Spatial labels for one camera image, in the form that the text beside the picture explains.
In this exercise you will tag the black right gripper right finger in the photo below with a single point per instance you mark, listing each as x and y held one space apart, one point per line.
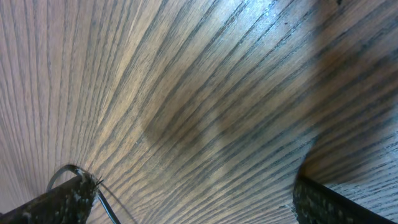
316 204

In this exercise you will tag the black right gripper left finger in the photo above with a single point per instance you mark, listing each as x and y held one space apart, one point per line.
68 203

